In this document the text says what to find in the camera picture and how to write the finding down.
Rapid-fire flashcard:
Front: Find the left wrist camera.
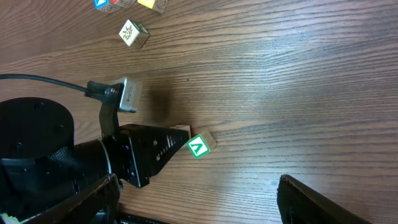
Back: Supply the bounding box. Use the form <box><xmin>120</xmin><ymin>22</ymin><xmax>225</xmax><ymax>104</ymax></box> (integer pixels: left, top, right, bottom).
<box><xmin>114</xmin><ymin>77</ymin><xmax>142</xmax><ymax>113</ymax></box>

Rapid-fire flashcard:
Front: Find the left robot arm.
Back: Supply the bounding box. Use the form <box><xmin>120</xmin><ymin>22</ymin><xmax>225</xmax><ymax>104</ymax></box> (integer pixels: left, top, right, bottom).
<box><xmin>1</xmin><ymin>82</ymin><xmax>190</xmax><ymax>220</ymax></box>

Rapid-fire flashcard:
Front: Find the blue letter block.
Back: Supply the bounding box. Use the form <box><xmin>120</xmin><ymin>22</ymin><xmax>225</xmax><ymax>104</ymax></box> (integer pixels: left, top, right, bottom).
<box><xmin>93</xmin><ymin>0</ymin><xmax>121</xmax><ymax>14</ymax></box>

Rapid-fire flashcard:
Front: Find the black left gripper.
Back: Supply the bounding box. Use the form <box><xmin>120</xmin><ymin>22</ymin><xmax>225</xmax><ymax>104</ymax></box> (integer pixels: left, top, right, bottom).
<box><xmin>98</xmin><ymin>83</ymin><xmax>190</xmax><ymax>188</ymax></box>

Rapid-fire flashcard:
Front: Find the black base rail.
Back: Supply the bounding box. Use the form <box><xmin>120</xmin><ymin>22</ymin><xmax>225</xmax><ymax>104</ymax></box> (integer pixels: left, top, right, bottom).
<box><xmin>116</xmin><ymin>212</ymin><xmax>170</xmax><ymax>224</ymax></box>

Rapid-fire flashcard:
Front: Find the red letter M block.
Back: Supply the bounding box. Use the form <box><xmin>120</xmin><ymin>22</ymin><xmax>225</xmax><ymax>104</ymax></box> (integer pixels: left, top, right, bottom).
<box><xmin>112</xmin><ymin>0</ymin><xmax>136</xmax><ymax>8</ymax></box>

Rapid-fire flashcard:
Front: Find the white leaf block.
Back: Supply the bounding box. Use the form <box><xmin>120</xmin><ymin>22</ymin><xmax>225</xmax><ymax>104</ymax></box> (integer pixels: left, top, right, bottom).
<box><xmin>170</xmin><ymin>124</ymin><xmax>192</xmax><ymax>138</ymax></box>

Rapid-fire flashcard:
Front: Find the white ladybug block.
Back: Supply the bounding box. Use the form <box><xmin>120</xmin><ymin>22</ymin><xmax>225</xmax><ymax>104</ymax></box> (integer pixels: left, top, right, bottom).
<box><xmin>119</xmin><ymin>19</ymin><xmax>150</xmax><ymax>49</ymax></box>

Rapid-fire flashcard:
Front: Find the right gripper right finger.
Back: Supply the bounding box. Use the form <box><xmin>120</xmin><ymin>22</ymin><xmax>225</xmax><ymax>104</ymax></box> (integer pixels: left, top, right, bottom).
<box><xmin>277</xmin><ymin>174</ymin><xmax>370</xmax><ymax>224</ymax></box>

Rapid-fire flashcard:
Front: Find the yellow block centre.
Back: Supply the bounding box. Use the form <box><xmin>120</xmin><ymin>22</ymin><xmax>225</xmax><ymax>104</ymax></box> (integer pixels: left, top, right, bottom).
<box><xmin>137</xmin><ymin>0</ymin><xmax>168</xmax><ymax>14</ymax></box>

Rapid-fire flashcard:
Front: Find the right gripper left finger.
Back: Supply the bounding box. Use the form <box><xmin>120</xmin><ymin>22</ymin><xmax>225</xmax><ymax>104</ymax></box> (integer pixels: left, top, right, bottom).
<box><xmin>25</xmin><ymin>174</ymin><xmax>120</xmax><ymax>224</ymax></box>

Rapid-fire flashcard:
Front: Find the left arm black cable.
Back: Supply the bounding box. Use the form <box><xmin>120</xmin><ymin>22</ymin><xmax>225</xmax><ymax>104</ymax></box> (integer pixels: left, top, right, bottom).
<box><xmin>0</xmin><ymin>73</ymin><xmax>116</xmax><ymax>102</ymax></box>

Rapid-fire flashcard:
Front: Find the green letter A block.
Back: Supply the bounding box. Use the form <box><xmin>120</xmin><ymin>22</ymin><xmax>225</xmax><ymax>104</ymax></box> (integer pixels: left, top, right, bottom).
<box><xmin>186</xmin><ymin>131</ymin><xmax>217</xmax><ymax>159</ymax></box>

